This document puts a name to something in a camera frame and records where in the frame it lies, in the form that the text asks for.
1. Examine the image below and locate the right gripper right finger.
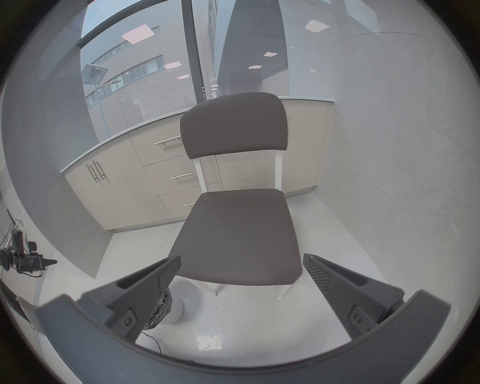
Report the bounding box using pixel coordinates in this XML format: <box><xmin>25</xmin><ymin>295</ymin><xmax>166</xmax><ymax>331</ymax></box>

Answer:
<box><xmin>302</xmin><ymin>253</ymin><xmax>406</xmax><ymax>343</ymax></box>

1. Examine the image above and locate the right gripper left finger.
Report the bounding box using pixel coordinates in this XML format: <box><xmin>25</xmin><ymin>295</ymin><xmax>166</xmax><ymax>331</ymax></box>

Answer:
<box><xmin>78</xmin><ymin>255</ymin><xmax>182</xmax><ymax>343</ymax></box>

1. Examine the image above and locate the black plastic bag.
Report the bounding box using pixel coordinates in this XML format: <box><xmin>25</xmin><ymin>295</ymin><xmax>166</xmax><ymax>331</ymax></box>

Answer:
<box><xmin>143</xmin><ymin>287</ymin><xmax>173</xmax><ymax>331</ymax></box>

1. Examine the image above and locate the beige cabinet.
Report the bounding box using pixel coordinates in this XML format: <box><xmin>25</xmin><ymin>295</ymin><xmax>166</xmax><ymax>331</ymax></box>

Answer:
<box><xmin>61</xmin><ymin>98</ymin><xmax>335</xmax><ymax>231</ymax></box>

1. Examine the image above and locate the dark grey white chair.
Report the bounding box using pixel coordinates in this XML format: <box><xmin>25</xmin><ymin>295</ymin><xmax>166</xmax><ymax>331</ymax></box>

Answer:
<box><xmin>168</xmin><ymin>92</ymin><xmax>304</xmax><ymax>301</ymax></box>

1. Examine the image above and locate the window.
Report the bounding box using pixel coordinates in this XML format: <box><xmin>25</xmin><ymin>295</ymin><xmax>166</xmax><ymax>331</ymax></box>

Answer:
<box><xmin>76</xmin><ymin>0</ymin><xmax>293</xmax><ymax>141</ymax></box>

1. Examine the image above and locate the black cable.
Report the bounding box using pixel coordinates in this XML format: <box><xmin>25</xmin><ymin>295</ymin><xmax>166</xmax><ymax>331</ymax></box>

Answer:
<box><xmin>139</xmin><ymin>330</ymin><xmax>166</xmax><ymax>355</ymax></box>

